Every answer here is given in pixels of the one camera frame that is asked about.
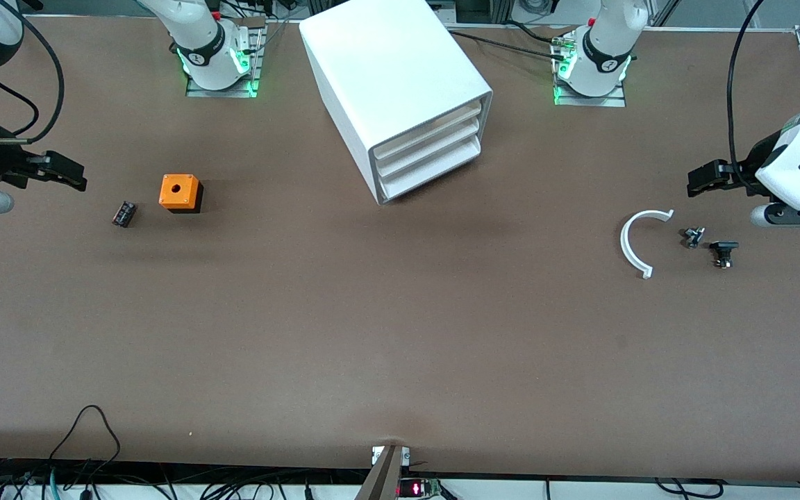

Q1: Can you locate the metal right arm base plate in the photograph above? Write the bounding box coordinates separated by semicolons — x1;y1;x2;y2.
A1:
185;15;267;99

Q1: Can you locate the white drawer cabinet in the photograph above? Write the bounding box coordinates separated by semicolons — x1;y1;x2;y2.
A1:
299;0;494;206

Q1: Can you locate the small device with red display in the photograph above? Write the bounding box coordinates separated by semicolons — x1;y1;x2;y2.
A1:
397;477;444;499

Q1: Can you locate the looped black cable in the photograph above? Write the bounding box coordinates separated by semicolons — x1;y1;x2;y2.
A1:
48;405;122;481

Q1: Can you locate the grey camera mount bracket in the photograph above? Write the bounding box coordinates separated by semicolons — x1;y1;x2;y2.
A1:
353;444;413;500

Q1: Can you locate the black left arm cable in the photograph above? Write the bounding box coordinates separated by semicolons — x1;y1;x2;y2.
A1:
725;0;769;190

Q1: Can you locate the orange button enclosure box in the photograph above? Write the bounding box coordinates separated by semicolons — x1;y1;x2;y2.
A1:
158;174;204;215

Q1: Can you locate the curled black cable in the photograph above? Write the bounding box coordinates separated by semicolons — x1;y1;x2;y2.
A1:
653;476;727;499

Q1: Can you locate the black cable tangle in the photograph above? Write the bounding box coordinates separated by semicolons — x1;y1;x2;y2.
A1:
0;455;373;500

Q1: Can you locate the white curved plastic half ring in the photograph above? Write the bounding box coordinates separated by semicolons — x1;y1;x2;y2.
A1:
620;209;675;280

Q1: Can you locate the small black plastic part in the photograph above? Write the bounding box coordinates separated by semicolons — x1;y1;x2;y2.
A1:
709;240;740;270

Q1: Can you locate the white drawer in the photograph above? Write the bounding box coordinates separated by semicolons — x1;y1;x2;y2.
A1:
378;135;484;203
375;118;487;188
372;99;490;172

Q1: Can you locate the long black table cable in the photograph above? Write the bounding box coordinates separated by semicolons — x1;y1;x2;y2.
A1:
449;29;574;62

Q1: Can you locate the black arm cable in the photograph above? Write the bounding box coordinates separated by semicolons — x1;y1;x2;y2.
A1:
725;0;769;190
0;3;66;148

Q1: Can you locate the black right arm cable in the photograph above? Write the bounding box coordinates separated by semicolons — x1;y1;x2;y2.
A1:
0;3;66;148

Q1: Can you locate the short black table cable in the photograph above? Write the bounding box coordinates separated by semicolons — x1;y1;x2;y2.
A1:
508;19;571;46

